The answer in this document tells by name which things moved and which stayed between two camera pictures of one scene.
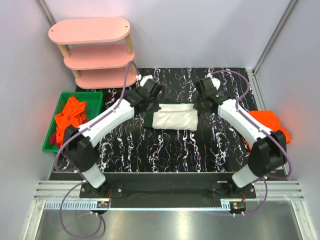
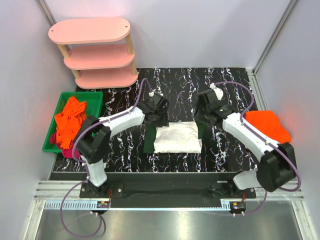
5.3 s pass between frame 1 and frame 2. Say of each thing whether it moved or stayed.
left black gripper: moved
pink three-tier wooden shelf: stayed
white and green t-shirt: moved
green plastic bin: stayed
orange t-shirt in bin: stayed
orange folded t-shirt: stayed
